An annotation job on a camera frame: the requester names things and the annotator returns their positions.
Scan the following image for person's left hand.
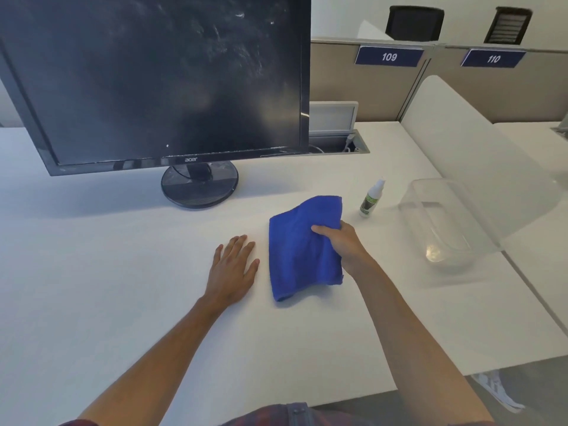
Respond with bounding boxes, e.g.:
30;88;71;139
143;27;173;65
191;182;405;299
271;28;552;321
212;234;260;309

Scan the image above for person's right hand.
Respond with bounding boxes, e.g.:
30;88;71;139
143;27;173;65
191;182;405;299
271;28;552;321
310;220;378;276

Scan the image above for small white spray bottle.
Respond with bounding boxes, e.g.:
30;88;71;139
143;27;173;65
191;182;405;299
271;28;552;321
359;177;386;219

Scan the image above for blue microfiber cloth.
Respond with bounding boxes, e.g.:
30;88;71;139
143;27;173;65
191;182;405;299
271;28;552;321
269;195;345;303

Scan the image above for black acer monitor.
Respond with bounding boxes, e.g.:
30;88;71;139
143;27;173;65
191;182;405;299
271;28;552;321
0;0;311;211

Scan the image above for person's right forearm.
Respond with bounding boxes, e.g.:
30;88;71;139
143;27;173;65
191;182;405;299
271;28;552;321
344;261;496;426

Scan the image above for person's left forearm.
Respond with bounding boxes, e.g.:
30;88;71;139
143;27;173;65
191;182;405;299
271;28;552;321
78;296;240;426

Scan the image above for person's white shoe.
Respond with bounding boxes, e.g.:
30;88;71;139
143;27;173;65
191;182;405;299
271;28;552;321
470;370;527;414

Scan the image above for clear plastic container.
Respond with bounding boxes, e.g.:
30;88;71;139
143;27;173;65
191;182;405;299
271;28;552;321
398;177;502;267

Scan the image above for frosted desk divider panel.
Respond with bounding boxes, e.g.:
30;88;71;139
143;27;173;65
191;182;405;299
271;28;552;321
399;75;564;251

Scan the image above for beige cubicle partition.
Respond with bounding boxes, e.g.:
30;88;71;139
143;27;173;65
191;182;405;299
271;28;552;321
310;38;434;122
417;44;568;125

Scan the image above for blue number sign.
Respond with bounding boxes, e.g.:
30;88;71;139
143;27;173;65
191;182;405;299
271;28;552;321
354;45;425;68
460;48;527;69

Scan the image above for black mesh office chair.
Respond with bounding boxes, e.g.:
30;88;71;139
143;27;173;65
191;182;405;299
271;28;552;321
385;5;445;43

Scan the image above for black slatted office chair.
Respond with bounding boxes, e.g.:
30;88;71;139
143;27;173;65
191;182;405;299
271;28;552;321
483;6;533;46

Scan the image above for grey desk cable box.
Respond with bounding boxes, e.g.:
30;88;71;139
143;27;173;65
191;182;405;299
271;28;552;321
309;101;370;155
550;112;568;140

